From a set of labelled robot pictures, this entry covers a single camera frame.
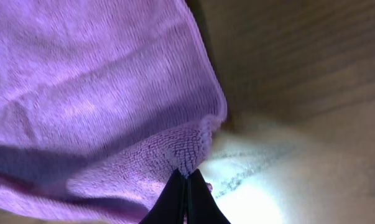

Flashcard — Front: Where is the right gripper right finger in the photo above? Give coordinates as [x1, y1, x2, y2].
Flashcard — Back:
[187, 169, 230, 224]

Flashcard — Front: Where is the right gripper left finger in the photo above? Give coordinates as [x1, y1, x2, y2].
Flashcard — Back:
[139, 169, 187, 224]

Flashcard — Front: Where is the purple microfiber cloth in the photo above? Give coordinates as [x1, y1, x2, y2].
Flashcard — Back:
[0, 0, 226, 223]

